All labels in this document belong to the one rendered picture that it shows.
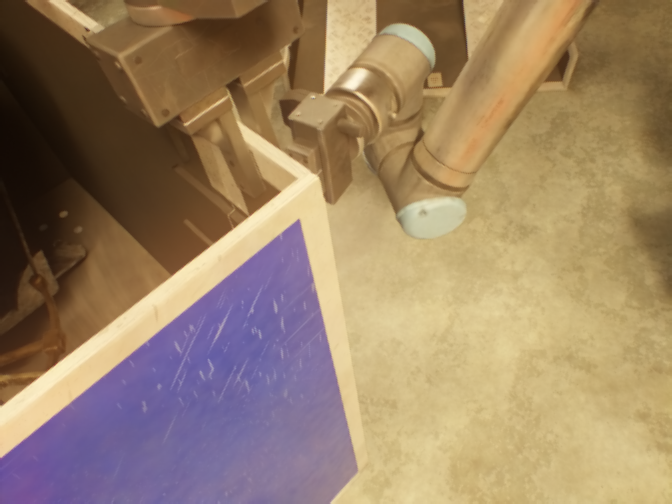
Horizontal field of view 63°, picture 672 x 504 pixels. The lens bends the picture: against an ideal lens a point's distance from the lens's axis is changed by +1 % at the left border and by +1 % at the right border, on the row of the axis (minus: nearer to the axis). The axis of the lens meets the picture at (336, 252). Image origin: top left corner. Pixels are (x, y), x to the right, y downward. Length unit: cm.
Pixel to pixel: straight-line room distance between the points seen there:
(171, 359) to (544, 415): 106
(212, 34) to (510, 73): 36
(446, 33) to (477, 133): 158
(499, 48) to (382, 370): 89
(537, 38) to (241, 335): 42
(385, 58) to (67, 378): 54
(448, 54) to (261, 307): 178
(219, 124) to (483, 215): 127
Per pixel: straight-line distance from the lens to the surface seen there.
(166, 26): 36
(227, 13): 30
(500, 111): 66
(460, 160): 69
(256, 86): 41
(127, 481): 49
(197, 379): 44
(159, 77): 36
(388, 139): 80
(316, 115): 62
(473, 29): 217
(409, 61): 75
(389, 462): 128
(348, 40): 214
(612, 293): 154
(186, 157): 58
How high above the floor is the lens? 124
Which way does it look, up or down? 54 degrees down
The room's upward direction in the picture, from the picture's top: 9 degrees counter-clockwise
